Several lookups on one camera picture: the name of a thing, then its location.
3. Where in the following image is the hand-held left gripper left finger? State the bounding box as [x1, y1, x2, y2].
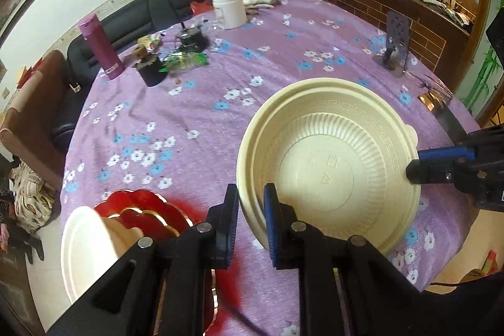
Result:
[47, 184, 240, 336]

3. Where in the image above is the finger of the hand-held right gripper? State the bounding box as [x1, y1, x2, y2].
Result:
[416, 145, 475, 163]
[405, 159, 469, 186]

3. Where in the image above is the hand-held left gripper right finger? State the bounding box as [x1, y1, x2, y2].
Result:
[263, 182, 438, 336]

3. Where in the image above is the large red plate gold print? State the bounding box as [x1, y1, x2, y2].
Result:
[92, 190, 247, 336]

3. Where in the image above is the white foam bowl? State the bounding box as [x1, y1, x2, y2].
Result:
[61, 205, 143, 303]

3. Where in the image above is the green plastic wrapper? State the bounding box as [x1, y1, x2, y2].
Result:
[161, 52, 209, 74]

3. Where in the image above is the black jar with wooden lid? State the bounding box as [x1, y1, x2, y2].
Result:
[132, 45, 169, 87]

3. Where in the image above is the small black fan device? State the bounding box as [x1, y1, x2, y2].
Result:
[177, 25, 208, 54]

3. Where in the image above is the patterned cushion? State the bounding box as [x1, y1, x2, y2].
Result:
[8, 162, 56, 234]

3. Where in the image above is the yellow snack packet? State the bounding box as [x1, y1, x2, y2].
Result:
[137, 35, 165, 50]

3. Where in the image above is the white plastic jar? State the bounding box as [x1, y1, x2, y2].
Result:
[211, 0, 248, 30]

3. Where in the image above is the white work glove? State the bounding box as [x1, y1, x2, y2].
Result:
[242, 0, 279, 11]

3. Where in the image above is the purple thermos bottle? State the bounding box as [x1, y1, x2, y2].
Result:
[78, 14, 124, 81]

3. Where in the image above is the brown armchair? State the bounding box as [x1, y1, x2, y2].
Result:
[0, 50, 76, 180]

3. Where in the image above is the black leather sofa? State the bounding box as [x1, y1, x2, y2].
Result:
[53, 0, 281, 140]

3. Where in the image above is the red paper bundle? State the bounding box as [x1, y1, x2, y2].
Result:
[18, 60, 45, 85]

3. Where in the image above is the green bamboo wall sticker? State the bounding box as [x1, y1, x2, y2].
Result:
[465, 45, 504, 113]

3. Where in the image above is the perforated metal bracket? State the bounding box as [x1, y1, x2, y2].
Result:
[374, 10, 413, 79]

